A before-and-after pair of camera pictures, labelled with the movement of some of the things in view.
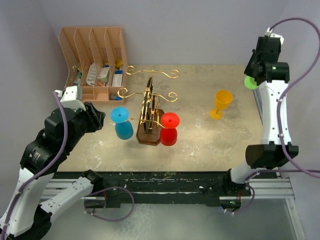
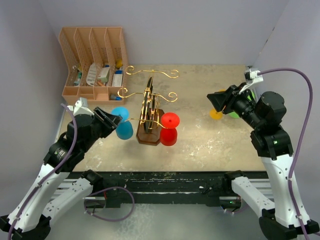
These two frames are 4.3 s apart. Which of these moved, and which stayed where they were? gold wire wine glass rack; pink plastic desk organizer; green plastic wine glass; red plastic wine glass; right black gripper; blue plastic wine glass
Moved: green plastic wine glass; right black gripper
Stayed: pink plastic desk organizer; red plastic wine glass; gold wire wine glass rack; blue plastic wine glass
